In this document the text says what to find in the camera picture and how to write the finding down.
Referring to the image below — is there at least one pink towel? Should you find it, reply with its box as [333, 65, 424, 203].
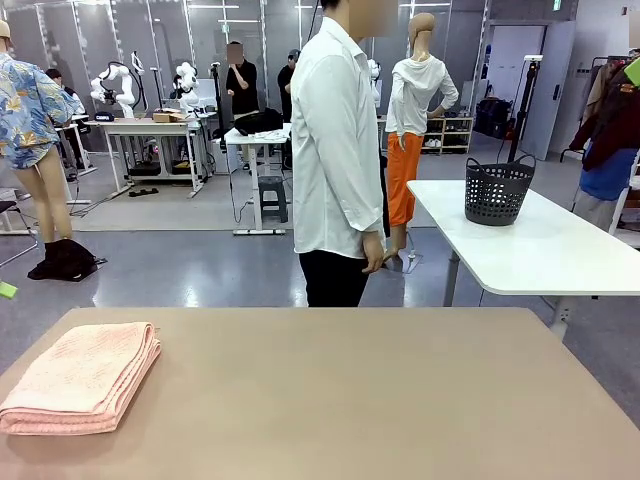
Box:
[0, 321, 163, 436]

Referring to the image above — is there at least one dark perforated plastic basket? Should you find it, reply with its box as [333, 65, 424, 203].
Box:
[464, 153, 537, 227]

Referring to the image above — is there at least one person's right forearm white sleeve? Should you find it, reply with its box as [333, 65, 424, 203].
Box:
[344, 197, 387, 237]

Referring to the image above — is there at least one person's right hand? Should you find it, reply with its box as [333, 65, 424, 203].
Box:
[360, 230, 387, 275]

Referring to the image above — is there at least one beige coat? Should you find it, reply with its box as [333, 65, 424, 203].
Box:
[582, 62, 617, 129]

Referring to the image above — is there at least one dark brown jacket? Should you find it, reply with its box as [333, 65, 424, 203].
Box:
[569, 47, 640, 174]

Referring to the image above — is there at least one black chair with white legs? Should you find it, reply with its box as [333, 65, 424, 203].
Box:
[0, 187, 40, 270]

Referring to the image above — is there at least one white open door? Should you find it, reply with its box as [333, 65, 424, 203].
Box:
[519, 19, 576, 161]

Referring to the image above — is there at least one blue garment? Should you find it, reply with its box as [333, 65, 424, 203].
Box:
[579, 147, 640, 202]

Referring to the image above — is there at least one black stand with white box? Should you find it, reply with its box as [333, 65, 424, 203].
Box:
[507, 55, 545, 164]

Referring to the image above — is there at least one grey garment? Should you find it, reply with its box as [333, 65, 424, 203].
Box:
[572, 192, 621, 232]

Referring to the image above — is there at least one black suitcase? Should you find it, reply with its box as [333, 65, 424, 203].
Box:
[474, 97, 514, 140]

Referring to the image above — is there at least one mannequin with floral shirt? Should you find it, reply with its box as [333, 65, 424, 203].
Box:
[0, 19, 81, 246]

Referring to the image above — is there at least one wooden shoe shelf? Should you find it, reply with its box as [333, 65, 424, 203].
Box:
[422, 115, 475, 155]

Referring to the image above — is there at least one white side table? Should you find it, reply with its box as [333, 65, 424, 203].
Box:
[406, 178, 640, 341]

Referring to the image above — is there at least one mannequin with white hoodie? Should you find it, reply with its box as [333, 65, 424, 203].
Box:
[384, 12, 460, 266]

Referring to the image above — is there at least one black-haired background person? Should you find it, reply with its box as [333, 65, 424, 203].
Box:
[45, 68, 86, 117]

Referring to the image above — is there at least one black tripod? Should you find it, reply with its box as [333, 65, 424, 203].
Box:
[210, 62, 226, 146]

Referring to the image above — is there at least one grey plastic stool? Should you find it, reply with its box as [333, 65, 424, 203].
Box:
[257, 175, 290, 224]

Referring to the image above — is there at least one white standing desk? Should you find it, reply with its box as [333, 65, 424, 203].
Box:
[223, 124, 293, 236]

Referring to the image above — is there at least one black bag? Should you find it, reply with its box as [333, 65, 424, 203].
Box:
[233, 107, 285, 136]

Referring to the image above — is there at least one person in black t-shirt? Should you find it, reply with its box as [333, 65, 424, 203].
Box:
[224, 42, 260, 121]

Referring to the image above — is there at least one person in white shirt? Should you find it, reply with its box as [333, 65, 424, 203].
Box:
[289, 0, 401, 308]

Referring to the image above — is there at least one person with grey cap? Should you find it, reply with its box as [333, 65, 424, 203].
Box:
[277, 48, 301, 124]

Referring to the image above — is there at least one white frame workbench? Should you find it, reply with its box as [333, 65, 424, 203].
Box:
[83, 117, 206, 200]

